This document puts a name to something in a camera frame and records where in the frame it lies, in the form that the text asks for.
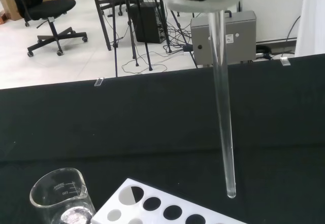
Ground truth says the black office chair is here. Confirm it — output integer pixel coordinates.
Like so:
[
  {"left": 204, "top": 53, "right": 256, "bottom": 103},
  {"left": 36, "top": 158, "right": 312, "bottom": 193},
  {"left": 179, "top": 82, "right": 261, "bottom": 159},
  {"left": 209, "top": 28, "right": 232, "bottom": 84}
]
[{"left": 12, "top": 0, "right": 89, "bottom": 58}]

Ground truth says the black computer tower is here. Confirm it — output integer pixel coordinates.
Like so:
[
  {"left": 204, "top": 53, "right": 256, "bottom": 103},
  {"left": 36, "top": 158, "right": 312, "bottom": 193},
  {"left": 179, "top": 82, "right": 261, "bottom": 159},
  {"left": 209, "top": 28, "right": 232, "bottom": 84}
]
[{"left": 129, "top": 2, "right": 168, "bottom": 44}]

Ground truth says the grey metal cabinet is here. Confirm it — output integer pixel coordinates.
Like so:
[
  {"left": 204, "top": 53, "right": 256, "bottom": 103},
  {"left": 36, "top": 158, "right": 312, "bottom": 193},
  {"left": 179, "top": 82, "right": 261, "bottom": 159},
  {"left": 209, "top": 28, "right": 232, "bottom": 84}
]
[{"left": 190, "top": 10, "right": 257, "bottom": 69}]

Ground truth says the clear glass beaker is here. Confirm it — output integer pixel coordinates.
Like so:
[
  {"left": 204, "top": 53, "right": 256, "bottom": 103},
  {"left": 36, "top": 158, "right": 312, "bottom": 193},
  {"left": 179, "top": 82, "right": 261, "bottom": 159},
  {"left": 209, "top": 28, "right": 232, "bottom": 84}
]
[{"left": 29, "top": 167, "right": 96, "bottom": 224}]

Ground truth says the white test tube rack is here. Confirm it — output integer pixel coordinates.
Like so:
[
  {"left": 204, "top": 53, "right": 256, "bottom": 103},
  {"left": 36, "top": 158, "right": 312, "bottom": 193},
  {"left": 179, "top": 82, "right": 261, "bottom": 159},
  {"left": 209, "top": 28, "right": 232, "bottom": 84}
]
[{"left": 90, "top": 178, "right": 248, "bottom": 224}]

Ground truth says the black bench cloth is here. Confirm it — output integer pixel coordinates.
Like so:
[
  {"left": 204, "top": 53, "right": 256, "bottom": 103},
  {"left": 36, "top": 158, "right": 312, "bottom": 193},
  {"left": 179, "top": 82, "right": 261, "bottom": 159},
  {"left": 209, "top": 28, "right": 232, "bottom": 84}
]
[{"left": 0, "top": 53, "right": 325, "bottom": 224}]

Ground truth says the black tripod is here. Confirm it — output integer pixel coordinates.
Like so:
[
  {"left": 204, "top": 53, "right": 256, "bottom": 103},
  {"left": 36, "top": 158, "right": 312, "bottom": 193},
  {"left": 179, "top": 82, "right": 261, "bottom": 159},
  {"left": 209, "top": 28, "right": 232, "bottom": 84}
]
[
  {"left": 169, "top": 10, "right": 199, "bottom": 69},
  {"left": 110, "top": 0, "right": 154, "bottom": 78}
]

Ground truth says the brown cardboard box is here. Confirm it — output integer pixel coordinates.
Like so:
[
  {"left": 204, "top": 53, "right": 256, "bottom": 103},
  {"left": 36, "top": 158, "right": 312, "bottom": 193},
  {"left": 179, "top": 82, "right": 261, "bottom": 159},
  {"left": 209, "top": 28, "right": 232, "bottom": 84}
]
[{"left": 0, "top": 0, "right": 24, "bottom": 21}]

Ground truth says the black metal frame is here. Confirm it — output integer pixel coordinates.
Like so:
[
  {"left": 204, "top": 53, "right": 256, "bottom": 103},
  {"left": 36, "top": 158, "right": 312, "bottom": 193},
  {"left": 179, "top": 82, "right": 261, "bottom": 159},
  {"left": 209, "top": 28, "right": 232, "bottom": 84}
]
[{"left": 89, "top": 0, "right": 113, "bottom": 51}]

